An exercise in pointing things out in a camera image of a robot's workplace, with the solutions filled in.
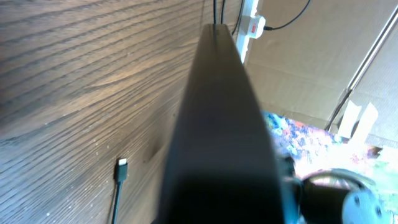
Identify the Samsung Galaxy smartphone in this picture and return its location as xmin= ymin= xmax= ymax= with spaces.
xmin=156 ymin=24 xmax=298 ymax=223

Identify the black USB charging cable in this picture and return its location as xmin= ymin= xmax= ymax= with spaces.
xmin=110 ymin=0 xmax=312 ymax=224

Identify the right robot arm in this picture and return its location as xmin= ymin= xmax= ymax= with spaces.
xmin=279 ymin=156 xmax=391 ymax=224

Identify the white power strip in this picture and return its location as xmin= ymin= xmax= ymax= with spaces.
xmin=235 ymin=0 xmax=259 ymax=63

